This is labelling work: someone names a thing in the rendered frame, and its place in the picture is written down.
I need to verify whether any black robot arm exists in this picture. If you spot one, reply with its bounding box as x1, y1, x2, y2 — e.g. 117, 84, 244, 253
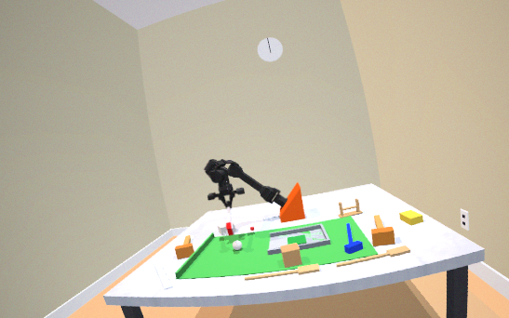
205, 159, 288, 208

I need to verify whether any white golf ball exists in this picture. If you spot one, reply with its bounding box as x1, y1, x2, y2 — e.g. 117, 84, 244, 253
233, 241, 242, 250

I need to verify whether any blue putter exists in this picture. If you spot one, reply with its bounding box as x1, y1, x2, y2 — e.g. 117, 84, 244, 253
344, 223, 363, 254

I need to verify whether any green flat mat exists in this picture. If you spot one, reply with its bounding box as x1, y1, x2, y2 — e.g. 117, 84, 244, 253
178, 216, 379, 280

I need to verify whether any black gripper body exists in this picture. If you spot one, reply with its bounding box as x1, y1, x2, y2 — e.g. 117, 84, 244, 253
208, 179, 245, 200

